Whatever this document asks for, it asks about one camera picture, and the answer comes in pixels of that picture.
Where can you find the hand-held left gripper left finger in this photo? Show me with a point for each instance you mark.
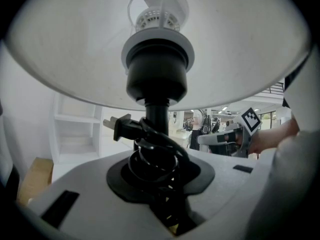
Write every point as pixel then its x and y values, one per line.
pixel 95 209

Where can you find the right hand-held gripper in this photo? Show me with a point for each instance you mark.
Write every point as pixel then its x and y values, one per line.
pixel 246 139

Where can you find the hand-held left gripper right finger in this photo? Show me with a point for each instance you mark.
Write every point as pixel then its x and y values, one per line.
pixel 230 189

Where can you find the white table lamp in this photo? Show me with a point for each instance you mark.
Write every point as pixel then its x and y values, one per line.
pixel 155 71

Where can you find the person's right forearm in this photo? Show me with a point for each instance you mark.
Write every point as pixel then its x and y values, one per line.
pixel 275 136

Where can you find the white shelf unit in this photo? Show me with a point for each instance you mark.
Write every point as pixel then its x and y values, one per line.
pixel 75 120

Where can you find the wooden side board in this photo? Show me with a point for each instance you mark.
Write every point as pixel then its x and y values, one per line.
pixel 37 179

